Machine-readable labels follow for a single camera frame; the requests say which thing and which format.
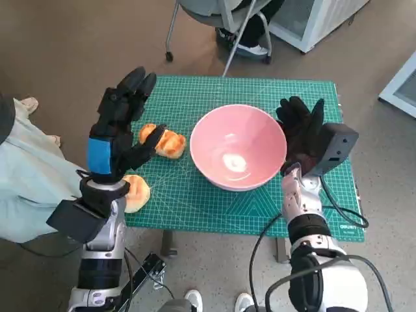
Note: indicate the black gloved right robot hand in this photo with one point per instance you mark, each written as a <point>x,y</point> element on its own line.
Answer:
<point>300,133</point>

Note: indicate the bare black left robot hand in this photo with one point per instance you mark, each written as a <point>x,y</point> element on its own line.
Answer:
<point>113,130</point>

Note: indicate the long toy bread loaf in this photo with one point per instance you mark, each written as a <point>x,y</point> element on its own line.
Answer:
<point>174,144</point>

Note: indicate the pink bowl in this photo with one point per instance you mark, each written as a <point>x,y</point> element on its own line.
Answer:
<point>237,139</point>

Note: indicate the round toy bread bun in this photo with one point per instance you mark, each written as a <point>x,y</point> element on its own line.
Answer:
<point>138,195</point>

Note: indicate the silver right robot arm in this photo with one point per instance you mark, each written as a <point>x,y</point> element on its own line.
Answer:
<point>308,234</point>

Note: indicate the silver metal pole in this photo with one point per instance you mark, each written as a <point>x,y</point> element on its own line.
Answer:
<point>232,55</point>

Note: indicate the green cutting mat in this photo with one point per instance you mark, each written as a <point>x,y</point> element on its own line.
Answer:
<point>227,211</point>

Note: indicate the white cabinet with glass door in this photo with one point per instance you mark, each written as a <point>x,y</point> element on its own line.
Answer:
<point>403,87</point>

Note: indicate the white cabinet with mesh side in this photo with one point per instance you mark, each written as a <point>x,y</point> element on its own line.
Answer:
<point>312,19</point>

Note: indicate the dark table leg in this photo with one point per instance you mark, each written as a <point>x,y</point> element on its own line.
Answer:
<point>282,250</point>
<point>169,243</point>

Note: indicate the grey office chair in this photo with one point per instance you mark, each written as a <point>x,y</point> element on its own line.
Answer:
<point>208,13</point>

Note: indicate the person's foot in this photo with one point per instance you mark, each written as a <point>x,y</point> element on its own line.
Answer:
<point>244,302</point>
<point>194,300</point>

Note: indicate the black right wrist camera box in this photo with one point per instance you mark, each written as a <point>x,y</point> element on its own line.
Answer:
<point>338,146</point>

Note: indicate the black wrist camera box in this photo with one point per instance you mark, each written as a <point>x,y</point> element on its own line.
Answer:
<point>74,221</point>
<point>338,146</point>

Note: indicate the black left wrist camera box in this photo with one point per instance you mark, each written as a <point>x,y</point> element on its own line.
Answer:
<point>74,221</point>

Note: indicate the black metal rail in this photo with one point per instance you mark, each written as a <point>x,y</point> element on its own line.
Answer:
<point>146,273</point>

